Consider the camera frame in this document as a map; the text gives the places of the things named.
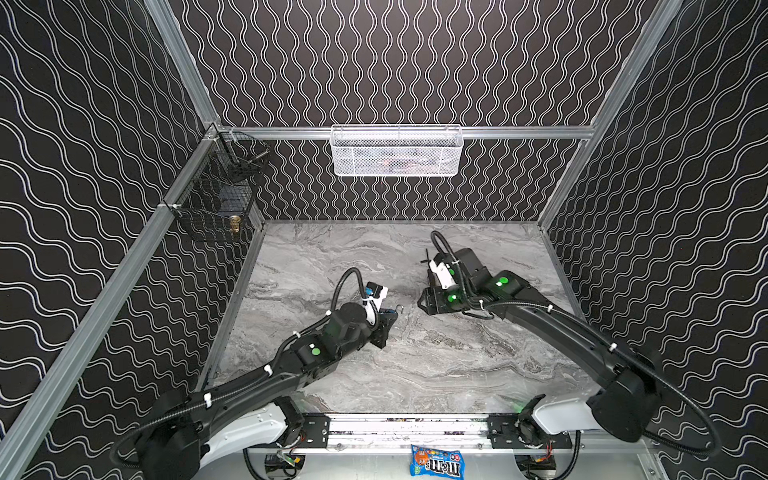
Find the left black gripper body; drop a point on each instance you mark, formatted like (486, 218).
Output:
(384, 327)

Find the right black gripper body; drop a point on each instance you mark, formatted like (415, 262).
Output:
(429, 300)

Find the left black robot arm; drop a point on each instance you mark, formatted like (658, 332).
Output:
(185, 432)

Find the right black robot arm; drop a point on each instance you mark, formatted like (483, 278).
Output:
(627, 385)

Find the blue candy bag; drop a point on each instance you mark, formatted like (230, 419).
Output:
(434, 462)

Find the white mesh basket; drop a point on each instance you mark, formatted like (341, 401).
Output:
(393, 150)

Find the brass padlock in basket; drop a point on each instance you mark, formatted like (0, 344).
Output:
(235, 224)

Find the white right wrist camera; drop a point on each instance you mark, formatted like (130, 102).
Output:
(441, 269)

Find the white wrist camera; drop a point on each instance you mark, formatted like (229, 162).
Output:
(441, 269)
(375, 293)

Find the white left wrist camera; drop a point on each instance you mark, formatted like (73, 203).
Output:
(375, 293)

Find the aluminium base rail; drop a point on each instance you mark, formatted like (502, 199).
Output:
(467, 433)

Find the black wire basket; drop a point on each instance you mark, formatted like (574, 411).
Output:
(225, 184)

